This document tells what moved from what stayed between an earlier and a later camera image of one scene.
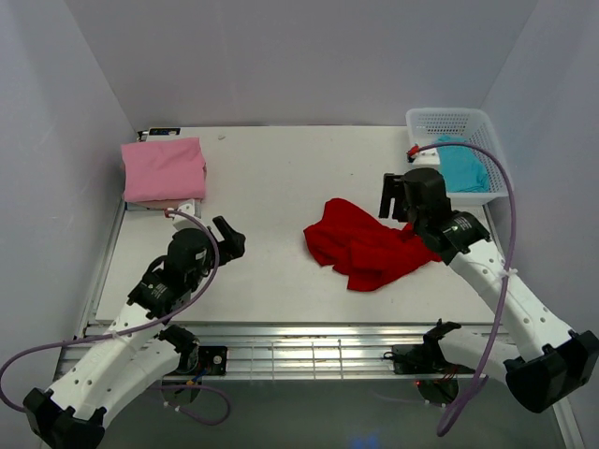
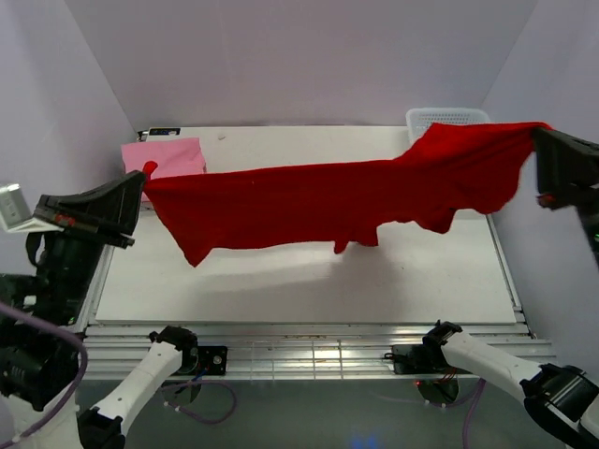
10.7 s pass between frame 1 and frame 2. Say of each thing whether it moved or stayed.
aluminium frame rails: stayed
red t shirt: moved
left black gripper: moved
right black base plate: stayed
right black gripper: moved
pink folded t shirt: stayed
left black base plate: stayed
